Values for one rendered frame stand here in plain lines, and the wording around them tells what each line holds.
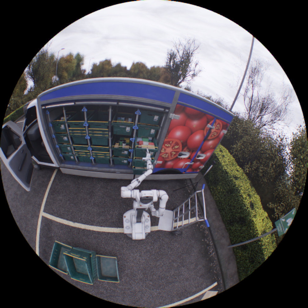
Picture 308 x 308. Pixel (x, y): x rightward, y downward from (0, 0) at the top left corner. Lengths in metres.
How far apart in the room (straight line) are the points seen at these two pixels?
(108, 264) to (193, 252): 1.91
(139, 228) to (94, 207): 1.22
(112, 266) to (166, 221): 1.69
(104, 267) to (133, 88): 3.21
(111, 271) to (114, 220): 1.28
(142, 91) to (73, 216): 2.91
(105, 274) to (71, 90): 3.29
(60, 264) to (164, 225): 2.55
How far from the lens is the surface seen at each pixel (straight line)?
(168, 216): 2.72
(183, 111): 1.69
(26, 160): 3.52
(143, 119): 1.77
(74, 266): 2.40
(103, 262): 2.59
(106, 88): 1.51
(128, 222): 2.14
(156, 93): 1.49
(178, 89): 1.57
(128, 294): 2.88
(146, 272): 2.63
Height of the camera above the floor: 2.47
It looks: 39 degrees down
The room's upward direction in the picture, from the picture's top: 17 degrees clockwise
